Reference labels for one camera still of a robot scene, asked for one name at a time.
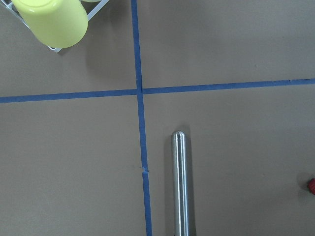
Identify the red strawberry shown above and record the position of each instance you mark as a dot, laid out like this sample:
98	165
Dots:
311	186

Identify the white cup rack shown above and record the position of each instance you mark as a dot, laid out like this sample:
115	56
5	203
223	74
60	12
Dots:
57	49

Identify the yellow cup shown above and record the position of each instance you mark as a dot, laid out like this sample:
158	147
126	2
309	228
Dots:
54	22

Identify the steel muddler black tip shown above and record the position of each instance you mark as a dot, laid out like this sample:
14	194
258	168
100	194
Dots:
184	218

